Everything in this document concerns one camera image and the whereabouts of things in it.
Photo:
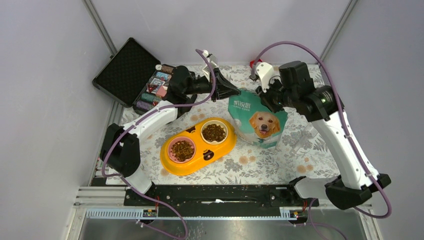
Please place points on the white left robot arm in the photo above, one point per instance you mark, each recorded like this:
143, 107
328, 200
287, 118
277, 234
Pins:
121, 145

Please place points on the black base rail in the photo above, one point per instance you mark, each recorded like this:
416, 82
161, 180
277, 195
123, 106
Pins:
221, 200

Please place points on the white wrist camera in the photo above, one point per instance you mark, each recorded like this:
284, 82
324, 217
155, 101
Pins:
263, 72
211, 63

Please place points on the yellow double pet bowl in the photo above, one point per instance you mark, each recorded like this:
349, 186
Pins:
204, 152

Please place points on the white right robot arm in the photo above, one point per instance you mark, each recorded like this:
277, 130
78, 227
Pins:
294, 88

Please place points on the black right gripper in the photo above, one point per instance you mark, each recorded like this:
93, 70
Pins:
266, 99

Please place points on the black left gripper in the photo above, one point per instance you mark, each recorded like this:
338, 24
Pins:
223, 89

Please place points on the floral table mat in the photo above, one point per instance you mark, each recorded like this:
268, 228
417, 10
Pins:
246, 163

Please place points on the small red box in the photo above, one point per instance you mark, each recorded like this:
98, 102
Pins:
252, 63

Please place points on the green dog food bag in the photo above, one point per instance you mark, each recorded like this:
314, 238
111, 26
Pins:
254, 122

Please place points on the clear plastic scoop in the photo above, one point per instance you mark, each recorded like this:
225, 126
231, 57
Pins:
309, 132

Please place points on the black poker chip case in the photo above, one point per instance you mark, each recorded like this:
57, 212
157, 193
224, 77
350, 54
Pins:
138, 80

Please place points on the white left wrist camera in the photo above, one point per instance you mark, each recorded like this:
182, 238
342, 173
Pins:
211, 63

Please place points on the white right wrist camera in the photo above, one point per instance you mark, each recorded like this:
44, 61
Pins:
263, 72

